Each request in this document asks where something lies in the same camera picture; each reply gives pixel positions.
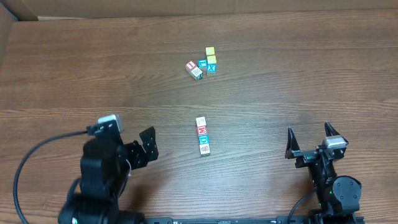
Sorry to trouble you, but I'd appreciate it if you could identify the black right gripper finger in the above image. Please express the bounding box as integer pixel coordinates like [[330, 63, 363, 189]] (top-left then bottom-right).
[[324, 121, 340, 137], [285, 127, 300, 159]]

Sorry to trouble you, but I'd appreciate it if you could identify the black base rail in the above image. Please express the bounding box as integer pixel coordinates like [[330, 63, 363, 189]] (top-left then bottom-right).
[[146, 216, 365, 224]]

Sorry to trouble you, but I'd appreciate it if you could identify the wooden patterned picture block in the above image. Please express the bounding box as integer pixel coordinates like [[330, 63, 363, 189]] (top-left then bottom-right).
[[190, 67, 203, 80]]

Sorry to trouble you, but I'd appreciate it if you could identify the blue letter L block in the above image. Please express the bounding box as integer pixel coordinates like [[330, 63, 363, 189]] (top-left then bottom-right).
[[198, 58, 208, 69]]

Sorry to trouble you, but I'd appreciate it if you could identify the yellow block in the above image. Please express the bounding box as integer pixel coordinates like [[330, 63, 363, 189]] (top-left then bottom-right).
[[205, 47, 215, 56], [206, 55, 217, 64]]

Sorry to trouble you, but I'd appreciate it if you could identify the red letter I block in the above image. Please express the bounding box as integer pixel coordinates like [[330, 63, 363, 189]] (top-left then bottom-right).
[[185, 60, 197, 73]]

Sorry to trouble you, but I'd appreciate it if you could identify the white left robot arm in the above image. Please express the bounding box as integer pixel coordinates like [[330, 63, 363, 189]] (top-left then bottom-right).
[[58, 121, 159, 224]]

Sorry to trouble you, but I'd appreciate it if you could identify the blue letter X block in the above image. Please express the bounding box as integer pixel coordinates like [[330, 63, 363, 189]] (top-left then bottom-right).
[[206, 63, 217, 75]]

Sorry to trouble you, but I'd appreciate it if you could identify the lower yellow block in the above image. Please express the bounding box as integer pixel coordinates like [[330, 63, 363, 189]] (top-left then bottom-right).
[[206, 55, 217, 64]]

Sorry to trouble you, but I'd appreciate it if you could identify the wooden block green side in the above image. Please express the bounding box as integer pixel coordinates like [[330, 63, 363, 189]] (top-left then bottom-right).
[[200, 144, 211, 156]]

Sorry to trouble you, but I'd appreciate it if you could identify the red letter M block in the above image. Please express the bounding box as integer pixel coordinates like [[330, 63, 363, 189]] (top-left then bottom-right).
[[197, 125, 208, 136]]

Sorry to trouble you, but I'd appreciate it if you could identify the upper yellow block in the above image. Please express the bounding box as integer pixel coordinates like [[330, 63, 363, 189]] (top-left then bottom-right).
[[205, 47, 215, 56]]

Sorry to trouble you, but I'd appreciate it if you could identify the blue letter D block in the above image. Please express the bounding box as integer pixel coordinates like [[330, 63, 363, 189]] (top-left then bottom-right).
[[198, 134, 210, 145]]

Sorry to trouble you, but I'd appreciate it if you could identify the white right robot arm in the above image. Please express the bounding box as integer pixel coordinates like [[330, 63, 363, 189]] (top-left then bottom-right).
[[283, 122, 364, 224]]

